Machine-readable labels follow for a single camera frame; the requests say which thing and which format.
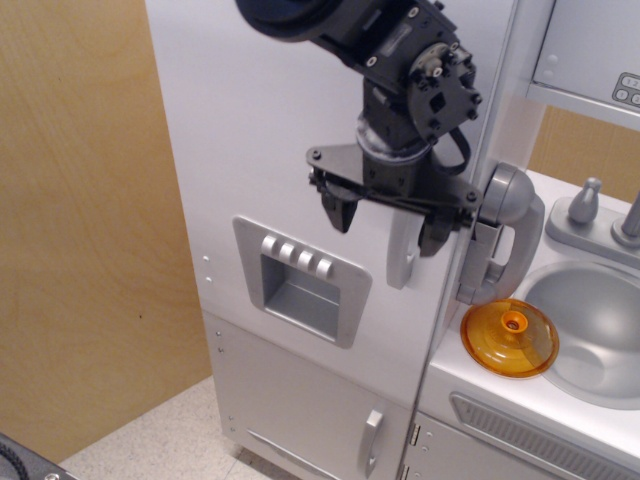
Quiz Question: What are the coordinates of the grey oven vent panel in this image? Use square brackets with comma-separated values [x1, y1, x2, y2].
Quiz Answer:
[449, 392, 639, 479]

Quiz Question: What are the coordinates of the silver fridge door handle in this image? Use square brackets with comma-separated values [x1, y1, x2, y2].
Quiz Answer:
[386, 210, 423, 290]

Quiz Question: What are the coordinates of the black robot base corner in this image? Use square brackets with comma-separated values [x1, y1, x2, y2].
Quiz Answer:
[1, 434, 70, 480]

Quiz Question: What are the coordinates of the orange transparent pot lid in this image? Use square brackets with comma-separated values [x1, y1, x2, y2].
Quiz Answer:
[460, 298, 560, 379]

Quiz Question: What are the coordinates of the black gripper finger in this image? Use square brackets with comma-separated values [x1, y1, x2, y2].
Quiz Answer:
[320, 185, 361, 233]
[419, 212, 456, 257]

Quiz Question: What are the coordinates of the white lower freezer door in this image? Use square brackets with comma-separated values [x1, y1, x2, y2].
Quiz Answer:
[204, 314, 411, 479]

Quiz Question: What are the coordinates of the silver ice dispenser panel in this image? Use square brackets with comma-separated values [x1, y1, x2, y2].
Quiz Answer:
[233, 216, 372, 349]

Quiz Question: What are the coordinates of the grey toy faucet set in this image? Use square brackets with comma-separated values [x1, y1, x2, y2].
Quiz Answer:
[545, 177, 639, 269]

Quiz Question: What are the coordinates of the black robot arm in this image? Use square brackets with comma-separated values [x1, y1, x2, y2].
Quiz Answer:
[238, 1, 482, 257]

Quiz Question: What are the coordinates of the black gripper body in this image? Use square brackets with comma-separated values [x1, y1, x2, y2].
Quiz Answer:
[306, 144, 483, 230]

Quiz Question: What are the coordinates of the white toy fridge door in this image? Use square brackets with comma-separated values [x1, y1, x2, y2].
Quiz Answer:
[147, 1, 488, 407]

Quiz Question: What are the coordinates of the white toy kitchen cabinet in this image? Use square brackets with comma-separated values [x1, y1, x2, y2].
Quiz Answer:
[406, 1, 639, 479]

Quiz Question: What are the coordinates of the grey toy microwave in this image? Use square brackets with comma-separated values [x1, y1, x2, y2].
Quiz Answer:
[533, 0, 639, 113]

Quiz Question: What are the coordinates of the grey toy telephone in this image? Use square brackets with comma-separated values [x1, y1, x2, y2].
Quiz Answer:
[456, 163, 545, 305]

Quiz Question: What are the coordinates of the silver lower door handle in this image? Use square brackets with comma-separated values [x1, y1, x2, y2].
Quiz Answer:
[358, 409, 384, 479]

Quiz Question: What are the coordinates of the silver toy sink basin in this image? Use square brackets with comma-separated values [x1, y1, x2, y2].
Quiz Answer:
[514, 262, 639, 410]

